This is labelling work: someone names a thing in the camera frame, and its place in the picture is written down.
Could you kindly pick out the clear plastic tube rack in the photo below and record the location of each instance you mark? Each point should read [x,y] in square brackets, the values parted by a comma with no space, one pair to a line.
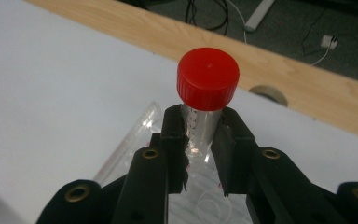
[141,132]

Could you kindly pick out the white table sheet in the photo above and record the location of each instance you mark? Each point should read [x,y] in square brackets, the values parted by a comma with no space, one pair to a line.
[59,93]

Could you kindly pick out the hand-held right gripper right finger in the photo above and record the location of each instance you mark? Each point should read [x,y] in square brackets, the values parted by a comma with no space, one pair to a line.
[261,180]

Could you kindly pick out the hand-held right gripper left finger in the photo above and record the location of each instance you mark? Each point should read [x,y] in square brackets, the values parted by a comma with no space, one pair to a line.
[149,180]

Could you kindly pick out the white plug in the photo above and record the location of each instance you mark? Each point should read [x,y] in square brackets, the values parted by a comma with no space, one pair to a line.
[328,42]

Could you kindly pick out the red-capped test tube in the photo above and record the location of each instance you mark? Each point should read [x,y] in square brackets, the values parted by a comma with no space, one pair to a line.
[208,77]

